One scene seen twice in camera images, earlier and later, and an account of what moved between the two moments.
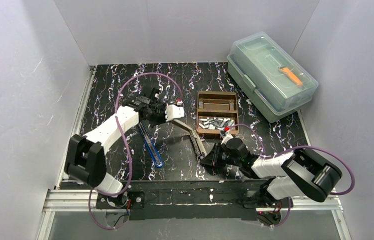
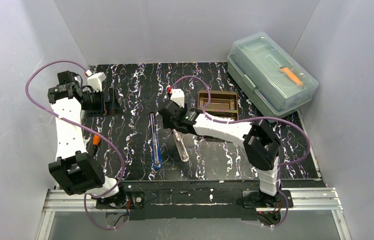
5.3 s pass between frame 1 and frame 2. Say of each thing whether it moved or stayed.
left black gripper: moved
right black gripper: moved
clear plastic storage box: stayed
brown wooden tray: stayed
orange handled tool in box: stayed
